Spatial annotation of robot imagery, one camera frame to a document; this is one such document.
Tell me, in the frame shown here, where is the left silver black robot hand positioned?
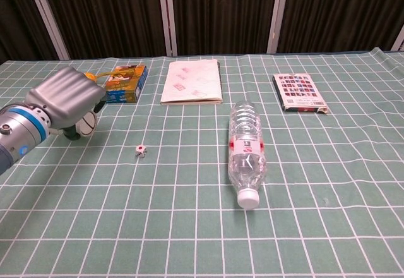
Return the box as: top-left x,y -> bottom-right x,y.
25,65 -> 107,141

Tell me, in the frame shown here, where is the white paper cup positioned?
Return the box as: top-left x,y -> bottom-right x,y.
76,112 -> 98,138

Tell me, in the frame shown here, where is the colourful orange blue carton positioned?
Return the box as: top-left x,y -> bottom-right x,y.
103,64 -> 149,104

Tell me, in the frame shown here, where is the white spiral notebook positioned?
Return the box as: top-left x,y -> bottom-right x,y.
159,58 -> 224,106

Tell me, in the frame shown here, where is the black pleated curtain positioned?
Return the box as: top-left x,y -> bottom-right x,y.
0,0 -> 404,64

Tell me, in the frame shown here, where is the green checked tablecloth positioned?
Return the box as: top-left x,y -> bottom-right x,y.
0,47 -> 404,278

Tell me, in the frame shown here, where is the clear plastic water bottle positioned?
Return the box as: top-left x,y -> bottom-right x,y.
227,100 -> 269,210

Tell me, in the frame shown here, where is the white card box with pictures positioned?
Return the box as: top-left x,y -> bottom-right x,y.
272,73 -> 330,115

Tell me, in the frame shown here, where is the white metal frame post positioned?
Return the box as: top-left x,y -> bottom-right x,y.
389,24 -> 404,52
265,0 -> 295,55
23,0 -> 71,61
156,0 -> 179,56

